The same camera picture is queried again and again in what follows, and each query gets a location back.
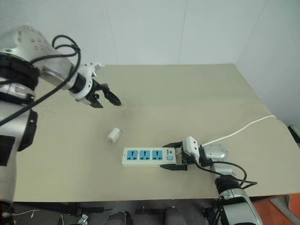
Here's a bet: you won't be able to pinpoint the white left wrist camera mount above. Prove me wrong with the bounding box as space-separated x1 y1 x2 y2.
69 62 103 105

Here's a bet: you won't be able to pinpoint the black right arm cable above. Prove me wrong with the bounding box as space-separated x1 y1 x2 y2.
190 153 258 189

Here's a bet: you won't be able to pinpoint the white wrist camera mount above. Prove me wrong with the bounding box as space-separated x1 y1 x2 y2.
181 135 206 158
69 62 103 105

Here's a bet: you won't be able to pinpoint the white power strip blue sockets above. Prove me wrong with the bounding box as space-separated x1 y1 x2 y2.
121 147 178 167

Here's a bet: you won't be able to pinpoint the white power strip cable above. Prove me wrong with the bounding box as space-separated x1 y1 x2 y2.
201 115 277 147

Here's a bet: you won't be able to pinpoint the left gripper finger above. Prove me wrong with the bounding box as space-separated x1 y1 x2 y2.
102 88 122 106
87 93 104 109

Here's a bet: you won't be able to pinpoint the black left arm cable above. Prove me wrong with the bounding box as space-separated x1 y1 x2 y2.
0 34 82 126

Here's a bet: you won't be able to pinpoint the thin white wire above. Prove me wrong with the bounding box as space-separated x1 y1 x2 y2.
14 209 40 218

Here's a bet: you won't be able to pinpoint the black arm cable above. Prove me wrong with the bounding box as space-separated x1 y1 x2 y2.
190 153 258 189
0 34 82 126

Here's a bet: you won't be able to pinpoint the black table frame bar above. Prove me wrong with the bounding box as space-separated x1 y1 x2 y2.
13 199 218 211

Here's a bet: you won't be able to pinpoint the orange floor mat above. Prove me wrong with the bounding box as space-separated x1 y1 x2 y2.
250 194 300 225

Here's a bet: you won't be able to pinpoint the white charger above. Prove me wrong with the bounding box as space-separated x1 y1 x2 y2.
107 127 122 145

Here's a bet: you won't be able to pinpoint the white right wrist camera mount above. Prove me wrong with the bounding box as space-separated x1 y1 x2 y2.
181 135 206 158

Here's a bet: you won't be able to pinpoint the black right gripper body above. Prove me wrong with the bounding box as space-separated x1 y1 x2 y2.
179 146 200 166

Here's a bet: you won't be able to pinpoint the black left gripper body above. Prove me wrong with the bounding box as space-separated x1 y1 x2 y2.
85 79 110 100

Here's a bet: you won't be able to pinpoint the dark grey rounded shape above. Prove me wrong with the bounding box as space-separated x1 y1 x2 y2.
108 210 132 225

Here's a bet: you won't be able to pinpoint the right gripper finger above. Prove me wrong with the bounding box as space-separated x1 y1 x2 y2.
161 141 185 150
160 164 188 172

